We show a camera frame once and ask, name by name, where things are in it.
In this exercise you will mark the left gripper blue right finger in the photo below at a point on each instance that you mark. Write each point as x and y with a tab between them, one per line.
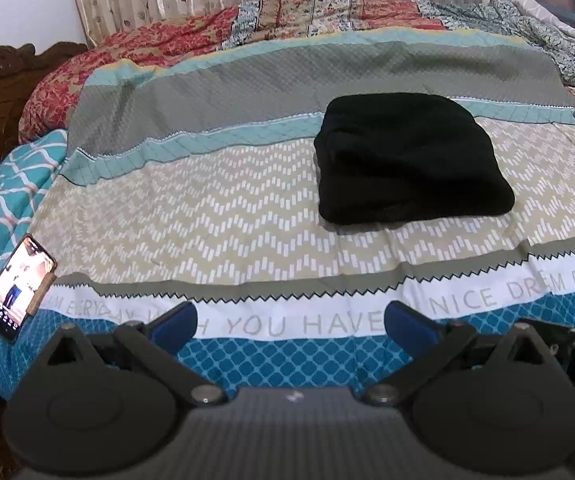
433	348

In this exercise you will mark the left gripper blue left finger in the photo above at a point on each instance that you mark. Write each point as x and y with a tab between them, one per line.
153	347

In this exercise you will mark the black pants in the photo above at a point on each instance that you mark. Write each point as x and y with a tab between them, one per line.
402	157

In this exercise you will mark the wooden phone stand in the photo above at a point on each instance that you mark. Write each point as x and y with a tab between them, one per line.
39	294

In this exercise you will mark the smartphone with lit screen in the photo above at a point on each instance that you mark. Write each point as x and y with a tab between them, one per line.
19	279

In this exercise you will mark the patterned grey teal bedsheet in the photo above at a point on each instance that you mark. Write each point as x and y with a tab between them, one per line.
200	182

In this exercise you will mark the teal white lattice pillow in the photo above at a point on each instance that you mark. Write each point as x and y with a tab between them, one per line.
26	174

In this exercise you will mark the red floral quilt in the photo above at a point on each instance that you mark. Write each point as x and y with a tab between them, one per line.
169	42

